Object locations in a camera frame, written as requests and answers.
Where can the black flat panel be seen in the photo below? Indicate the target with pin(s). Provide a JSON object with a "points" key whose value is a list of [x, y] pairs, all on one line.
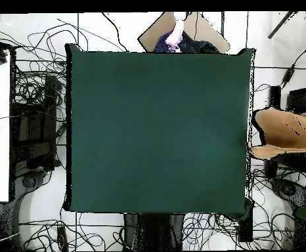
{"points": [[300, 101]]}

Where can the dark green table cloth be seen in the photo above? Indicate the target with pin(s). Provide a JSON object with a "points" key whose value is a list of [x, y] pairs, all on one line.
{"points": [[142, 131]]}

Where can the tan terry towel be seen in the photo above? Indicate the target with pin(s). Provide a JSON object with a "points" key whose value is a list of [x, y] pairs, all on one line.
{"points": [[281, 128]]}

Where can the dark blue clothes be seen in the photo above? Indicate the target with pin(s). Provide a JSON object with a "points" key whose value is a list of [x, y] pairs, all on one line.
{"points": [[195, 46]]}

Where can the pale pink garment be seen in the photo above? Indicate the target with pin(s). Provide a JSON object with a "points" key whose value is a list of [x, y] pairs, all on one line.
{"points": [[175, 34]]}

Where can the black power adapter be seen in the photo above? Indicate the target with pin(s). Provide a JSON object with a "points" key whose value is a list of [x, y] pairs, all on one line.
{"points": [[287, 74]]}

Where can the black equipment rack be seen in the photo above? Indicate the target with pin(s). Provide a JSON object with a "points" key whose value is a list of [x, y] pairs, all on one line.
{"points": [[37, 126]]}

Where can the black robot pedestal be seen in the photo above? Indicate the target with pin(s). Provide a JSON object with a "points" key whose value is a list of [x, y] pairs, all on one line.
{"points": [[153, 231]]}

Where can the black table leg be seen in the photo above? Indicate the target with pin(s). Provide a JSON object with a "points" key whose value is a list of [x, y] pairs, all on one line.
{"points": [[245, 225]]}

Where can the black rod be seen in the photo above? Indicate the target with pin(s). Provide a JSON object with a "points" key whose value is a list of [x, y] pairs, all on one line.
{"points": [[280, 25]]}

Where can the brown cardboard box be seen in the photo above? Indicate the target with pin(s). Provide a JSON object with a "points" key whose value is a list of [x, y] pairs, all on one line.
{"points": [[153, 31]]}

